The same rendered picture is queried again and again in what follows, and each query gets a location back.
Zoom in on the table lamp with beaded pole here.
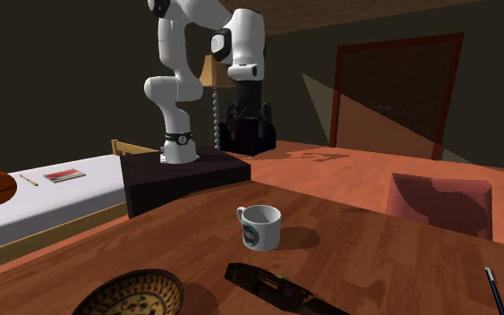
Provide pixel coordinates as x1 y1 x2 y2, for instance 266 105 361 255
197 54 238 151

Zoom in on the dark robot stand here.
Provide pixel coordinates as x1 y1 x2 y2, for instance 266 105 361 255
119 145 252 219

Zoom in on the white mug with round print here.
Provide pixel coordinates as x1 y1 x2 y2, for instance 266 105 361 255
235 204 283 253

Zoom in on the long black tool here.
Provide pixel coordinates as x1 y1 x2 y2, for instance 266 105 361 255
224 261 349 315

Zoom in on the red and grey book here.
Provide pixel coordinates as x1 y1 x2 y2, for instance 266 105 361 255
43 167 88 184

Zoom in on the red chair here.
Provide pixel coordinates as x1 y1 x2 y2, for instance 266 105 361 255
385 172 494 242

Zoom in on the yellow patterned bowl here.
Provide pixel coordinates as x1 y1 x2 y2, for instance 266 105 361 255
71 268 186 315

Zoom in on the blue pen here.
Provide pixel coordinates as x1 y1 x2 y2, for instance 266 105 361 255
483 266 504 315

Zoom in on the dark door with red frame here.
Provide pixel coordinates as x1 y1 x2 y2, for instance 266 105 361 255
329 31 466 162

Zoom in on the white bed with wooden frame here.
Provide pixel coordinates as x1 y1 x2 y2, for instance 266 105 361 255
0 139 161 277

